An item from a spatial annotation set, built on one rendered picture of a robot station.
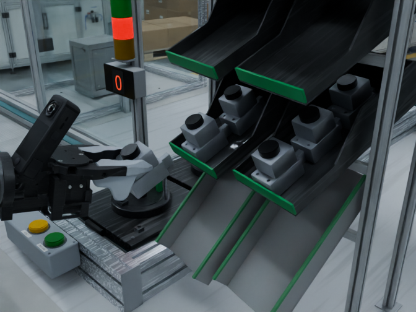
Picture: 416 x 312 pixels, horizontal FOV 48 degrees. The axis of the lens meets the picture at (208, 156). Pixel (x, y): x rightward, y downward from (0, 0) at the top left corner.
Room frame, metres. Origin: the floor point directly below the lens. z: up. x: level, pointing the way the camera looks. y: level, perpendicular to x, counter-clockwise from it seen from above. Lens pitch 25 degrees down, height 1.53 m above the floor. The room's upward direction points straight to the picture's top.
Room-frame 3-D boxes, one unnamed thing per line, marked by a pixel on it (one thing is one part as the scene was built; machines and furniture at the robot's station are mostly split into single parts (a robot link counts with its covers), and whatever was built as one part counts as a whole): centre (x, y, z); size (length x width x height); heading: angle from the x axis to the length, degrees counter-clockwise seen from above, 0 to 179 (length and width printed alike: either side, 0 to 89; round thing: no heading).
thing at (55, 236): (0.80, 0.32, 0.96); 0.04 x 0.04 x 0.02
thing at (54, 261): (0.85, 0.37, 0.93); 0.21 x 0.07 x 0.06; 45
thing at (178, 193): (0.95, 0.16, 0.96); 0.24 x 0.24 x 0.02; 45
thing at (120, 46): (1.16, 0.21, 1.28); 0.05 x 0.05 x 0.05
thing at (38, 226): (0.85, 0.37, 0.96); 0.04 x 0.04 x 0.02
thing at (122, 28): (1.16, 0.21, 1.33); 0.05 x 0.05 x 0.05
